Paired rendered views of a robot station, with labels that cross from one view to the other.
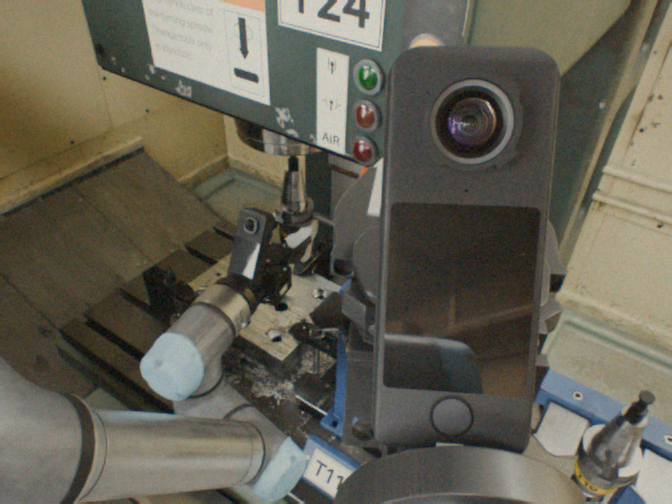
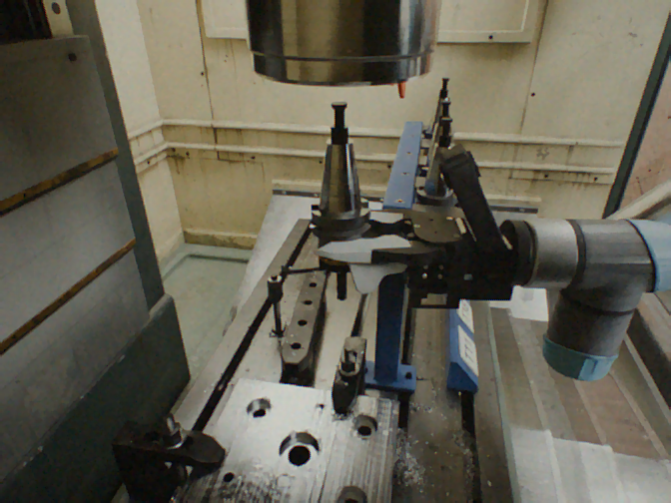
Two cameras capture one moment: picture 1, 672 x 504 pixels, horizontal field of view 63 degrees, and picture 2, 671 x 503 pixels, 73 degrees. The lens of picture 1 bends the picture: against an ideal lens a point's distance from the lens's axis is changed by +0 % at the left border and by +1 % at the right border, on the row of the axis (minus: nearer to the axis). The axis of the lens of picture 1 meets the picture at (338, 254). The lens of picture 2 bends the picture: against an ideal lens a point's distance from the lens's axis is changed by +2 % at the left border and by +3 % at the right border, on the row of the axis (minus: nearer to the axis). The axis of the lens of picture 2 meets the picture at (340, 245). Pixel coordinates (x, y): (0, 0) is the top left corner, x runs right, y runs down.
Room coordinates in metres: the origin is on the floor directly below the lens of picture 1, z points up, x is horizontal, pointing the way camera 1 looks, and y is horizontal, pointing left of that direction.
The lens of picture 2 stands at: (0.89, 0.47, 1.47)
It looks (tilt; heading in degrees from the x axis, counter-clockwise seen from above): 29 degrees down; 248
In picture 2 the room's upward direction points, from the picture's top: straight up
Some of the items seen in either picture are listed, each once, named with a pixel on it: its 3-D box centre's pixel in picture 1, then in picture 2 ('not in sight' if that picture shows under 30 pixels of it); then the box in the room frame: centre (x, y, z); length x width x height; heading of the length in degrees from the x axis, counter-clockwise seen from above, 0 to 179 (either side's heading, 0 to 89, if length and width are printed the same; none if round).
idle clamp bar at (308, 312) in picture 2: not in sight; (306, 325); (0.70, -0.17, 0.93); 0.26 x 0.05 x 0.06; 62
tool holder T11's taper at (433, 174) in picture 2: not in sight; (441, 168); (0.53, -0.04, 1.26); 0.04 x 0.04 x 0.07
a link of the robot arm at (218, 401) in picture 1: (207, 403); (582, 319); (0.45, 0.18, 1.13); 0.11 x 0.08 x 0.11; 49
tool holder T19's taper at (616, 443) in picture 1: (623, 433); (440, 114); (0.35, -0.32, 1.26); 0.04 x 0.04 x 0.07
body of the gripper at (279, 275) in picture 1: (253, 280); (459, 257); (0.61, 0.13, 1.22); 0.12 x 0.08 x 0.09; 156
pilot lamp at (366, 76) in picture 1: (367, 77); not in sight; (0.42, -0.02, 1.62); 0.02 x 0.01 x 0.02; 57
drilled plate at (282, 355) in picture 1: (263, 301); (288, 501); (0.82, 0.16, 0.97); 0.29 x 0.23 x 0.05; 57
